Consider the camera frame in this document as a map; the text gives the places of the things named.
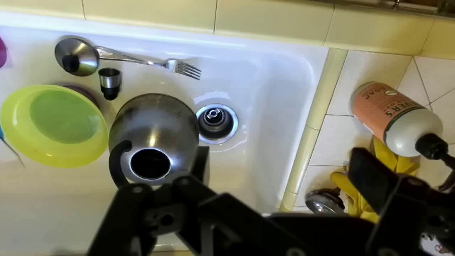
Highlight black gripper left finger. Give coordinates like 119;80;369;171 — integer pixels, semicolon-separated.
88;177;304;256

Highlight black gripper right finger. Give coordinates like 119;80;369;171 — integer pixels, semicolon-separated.
347;147;455;256

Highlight yellow rubber gloves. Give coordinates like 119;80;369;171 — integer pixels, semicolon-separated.
330;139;421;224

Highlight round metal sink stopper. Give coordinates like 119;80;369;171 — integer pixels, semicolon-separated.
305;190;344;215

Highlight stainless steel kettle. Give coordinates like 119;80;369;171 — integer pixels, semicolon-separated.
108;95;199;188

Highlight orange labelled soap bottle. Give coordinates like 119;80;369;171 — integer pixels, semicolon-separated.
349;82;453;167

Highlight sink drain strainer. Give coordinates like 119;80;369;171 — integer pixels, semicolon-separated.
196;104;239;146

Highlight white kitchen sink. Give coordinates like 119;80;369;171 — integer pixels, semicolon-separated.
0;13;327;256

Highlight silver fork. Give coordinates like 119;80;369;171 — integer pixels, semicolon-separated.
146;59;202;80

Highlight lime green plastic bowl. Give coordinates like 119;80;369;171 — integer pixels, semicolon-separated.
0;85;108;168

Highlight small steel cup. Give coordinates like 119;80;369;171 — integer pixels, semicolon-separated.
98;69;122;102

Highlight steel funnel ladle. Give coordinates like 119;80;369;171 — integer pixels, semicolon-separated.
54;38;160;77

